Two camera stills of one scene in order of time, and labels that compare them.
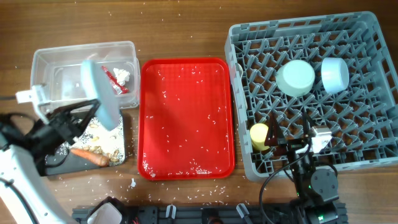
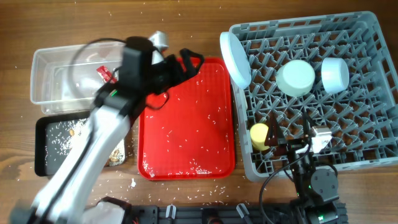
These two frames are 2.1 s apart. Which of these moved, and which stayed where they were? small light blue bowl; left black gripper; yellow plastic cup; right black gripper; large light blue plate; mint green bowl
Moved: left black gripper; large light blue plate
Stayed: mint green bowl; small light blue bowl; right black gripper; yellow plastic cup
